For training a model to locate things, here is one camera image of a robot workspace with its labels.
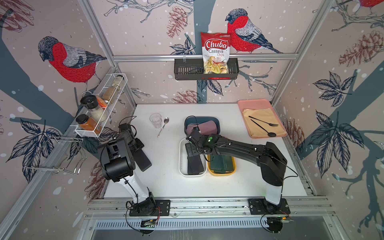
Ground metal spoon white handle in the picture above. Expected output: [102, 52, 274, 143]
[157, 118, 170, 138]

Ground dark teal storage box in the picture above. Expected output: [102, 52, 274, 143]
[184, 116, 221, 136]

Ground tan spice jar rear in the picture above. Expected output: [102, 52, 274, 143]
[102, 75, 124, 103]

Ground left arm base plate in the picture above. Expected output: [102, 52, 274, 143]
[129, 200, 171, 217]

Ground black wall basket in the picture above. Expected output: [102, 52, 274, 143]
[173, 57, 240, 81]

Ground white storage box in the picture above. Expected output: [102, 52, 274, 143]
[178, 139, 208, 178]

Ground pink tray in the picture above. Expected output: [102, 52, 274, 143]
[238, 99, 282, 123]

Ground black spoon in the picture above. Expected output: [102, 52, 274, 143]
[252, 120, 277, 138]

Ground pink pencil case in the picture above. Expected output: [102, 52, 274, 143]
[186, 121, 219, 135]

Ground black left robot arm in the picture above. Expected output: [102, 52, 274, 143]
[100, 123, 157, 216]

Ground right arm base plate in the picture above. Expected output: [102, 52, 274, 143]
[248, 198, 291, 215]

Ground red cassava chips bag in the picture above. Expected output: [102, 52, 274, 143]
[201, 33, 232, 74]

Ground green pencil case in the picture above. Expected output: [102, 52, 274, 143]
[209, 155, 235, 174]

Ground orange spice jar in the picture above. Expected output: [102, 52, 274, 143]
[76, 114, 101, 133]

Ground black fork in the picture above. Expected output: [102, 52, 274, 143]
[248, 116, 279, 127]

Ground black pencil case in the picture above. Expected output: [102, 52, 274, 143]
[185, 143, 204, 175]
[133, 150, 152, 172]

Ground clear drinking glass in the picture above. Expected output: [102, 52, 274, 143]
[150, 113, 163, 129]

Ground aluminium front rail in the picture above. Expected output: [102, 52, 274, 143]
[84, 196, 336, 220]

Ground metal wire hanger rack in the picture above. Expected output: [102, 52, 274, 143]
[23, 135, 87, 175]

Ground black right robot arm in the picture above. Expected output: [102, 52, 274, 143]
[186, 128, 288, 207]

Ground white wire spice rack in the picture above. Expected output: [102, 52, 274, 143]
[75, 73, 127, 138]

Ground black lid spice grinder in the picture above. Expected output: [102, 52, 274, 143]
[81, 95, 108, 123]

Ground yellow storage box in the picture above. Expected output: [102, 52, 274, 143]
[207, 154, 237, 177]

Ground tan cloth mat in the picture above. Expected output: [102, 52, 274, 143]
[242, 108, 287, 139]

